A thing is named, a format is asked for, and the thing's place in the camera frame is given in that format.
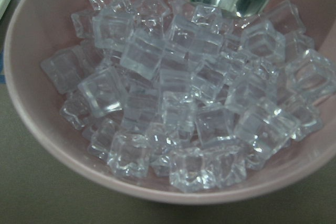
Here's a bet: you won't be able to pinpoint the pink bowl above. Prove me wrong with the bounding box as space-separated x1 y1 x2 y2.
4 0 335 205

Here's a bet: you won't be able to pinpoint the clear ice cubes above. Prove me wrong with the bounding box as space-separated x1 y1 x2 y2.
40 0 335 193

